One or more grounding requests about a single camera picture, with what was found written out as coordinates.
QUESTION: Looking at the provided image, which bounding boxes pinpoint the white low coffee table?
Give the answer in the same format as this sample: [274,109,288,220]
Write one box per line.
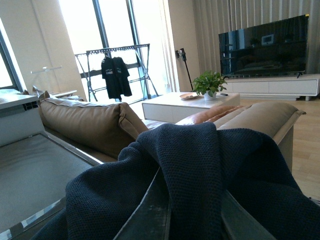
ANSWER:
[142,92,240,123]

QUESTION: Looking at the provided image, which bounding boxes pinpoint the black hanging t-shirt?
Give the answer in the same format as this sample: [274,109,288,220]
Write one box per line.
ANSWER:
[101,56,132,100]

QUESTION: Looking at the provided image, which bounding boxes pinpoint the orange-brown sofa cushion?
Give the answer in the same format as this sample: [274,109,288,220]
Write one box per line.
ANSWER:
[189,105,243,124]

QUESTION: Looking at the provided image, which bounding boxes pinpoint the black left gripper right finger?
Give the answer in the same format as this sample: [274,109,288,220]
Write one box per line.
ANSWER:
[221,190,275,240]

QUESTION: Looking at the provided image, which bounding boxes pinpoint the wooden tray dish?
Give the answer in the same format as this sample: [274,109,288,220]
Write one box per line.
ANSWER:
[179,92,203,101]

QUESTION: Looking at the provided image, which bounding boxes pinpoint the silver front-load washing machine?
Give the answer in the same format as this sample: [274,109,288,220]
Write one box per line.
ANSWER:
[0,133,101,240]

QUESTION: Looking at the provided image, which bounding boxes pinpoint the white side counter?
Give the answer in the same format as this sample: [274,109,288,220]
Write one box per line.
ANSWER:
[0,89,45,146]

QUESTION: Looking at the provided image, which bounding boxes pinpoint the white long TV cabinet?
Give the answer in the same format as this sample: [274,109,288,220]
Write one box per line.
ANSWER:
[226,74,320,101]

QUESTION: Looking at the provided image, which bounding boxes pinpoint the tan leather sofa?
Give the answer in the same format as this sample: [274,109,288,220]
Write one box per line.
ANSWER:
[32,87,304,168]

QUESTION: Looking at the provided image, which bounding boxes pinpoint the dark navy knit garment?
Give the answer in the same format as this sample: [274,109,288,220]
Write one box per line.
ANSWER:
[34,122,320,240]

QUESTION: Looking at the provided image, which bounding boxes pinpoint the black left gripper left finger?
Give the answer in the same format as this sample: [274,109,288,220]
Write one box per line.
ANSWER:
[114,168,171,240]

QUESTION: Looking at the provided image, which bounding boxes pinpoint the large flat-screen television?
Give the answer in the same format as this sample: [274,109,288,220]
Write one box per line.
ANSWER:
[218,14,309,78]

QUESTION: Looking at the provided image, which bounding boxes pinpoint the green potted plant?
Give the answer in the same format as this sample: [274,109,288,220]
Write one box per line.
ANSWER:
[192,70,228,101]

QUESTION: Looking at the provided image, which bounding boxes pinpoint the black cordless stick vacuum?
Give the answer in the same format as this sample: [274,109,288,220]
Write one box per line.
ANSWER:
[175,48,194,92]

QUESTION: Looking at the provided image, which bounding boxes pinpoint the metal clothes drying rack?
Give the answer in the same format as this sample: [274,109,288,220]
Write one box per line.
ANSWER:
[75,43,159,102]

